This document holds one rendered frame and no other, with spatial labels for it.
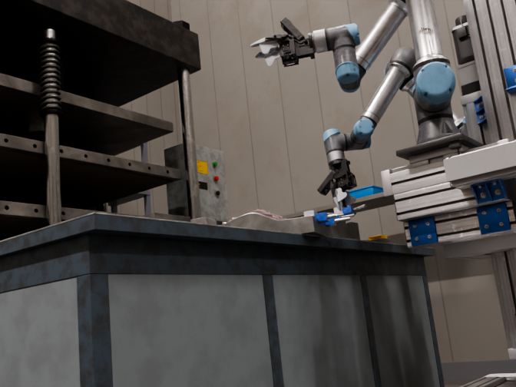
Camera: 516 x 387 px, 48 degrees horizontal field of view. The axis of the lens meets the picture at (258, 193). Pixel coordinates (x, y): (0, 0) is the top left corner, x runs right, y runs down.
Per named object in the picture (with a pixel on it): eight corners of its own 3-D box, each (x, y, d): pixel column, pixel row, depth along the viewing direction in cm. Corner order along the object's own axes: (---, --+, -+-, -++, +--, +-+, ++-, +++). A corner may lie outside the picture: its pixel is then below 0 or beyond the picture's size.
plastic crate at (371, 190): (386, 199, 426) (385, 187, 428) (375, 196, 412) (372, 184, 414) (354, 206, 442) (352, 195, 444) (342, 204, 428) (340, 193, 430)
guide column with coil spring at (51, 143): (69, 365, 208) (58, 31, 236) (55, 367, 203) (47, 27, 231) (60, 366, 211) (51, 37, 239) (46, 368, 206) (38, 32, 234)
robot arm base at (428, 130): (470, 145, 197) (464, 117, 199) (454, 137, 185) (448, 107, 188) (428, 157, 206) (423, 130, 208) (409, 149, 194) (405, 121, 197)
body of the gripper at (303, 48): (277, 56, 196) (313, 49, 194) (276, 34, 199) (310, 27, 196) (282, 67, 203) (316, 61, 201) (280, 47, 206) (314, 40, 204)
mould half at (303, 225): (332, 239, 215) (329, 210, 217) (314, 231, 191) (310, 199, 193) (209, 257, 230) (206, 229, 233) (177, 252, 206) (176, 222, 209)
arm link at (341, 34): (360, 41, 191) (356, 17, 193) (326, 47, 193) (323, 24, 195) (361, 51, 199) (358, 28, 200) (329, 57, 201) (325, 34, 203)
